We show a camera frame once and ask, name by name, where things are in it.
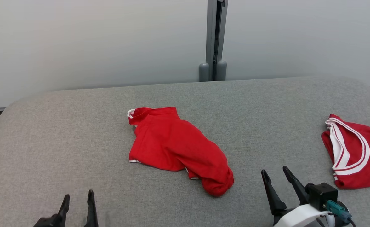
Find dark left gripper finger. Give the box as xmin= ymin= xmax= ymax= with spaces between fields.
xmin=84 ymin=189 xmax=99 ymax=227
xmin=58 ymin=195 xmax=70 ymax=227

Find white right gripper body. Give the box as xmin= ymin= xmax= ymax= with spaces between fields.
xmin=273 ymin=204 xmax=335 ymax=227

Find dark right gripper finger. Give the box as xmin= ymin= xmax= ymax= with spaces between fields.
xmin=261 ymin=170 xmax=287 ymax=217
xmin=282 ymin=166 xmax=309 ymax=206

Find red and white jersey shirt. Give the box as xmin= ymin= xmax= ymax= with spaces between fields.
xmin=321 ymin=113 xmax=370 ymax=190

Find red shorts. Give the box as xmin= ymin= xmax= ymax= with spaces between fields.
xmin=127 ymin=107 xmax=235 ymax=197

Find grey fabric sofa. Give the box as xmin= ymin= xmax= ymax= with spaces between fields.
xmin=0 ymin=76 xmax=370 ymax=227

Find grey cylinder stopper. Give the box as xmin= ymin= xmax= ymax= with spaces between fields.
xmin=199 ymin=63 xmax=210 ymax=82
xmin=216 ymin=61 xmax=227 ymax=81

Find right black cable teal connector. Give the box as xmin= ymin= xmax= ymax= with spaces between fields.
xmin=325 ymin=200 xmax=357 ymax=227

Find grey metal wall post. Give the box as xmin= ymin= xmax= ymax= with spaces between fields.
xmin=205 ymin=0 xmax=229 ymax=82

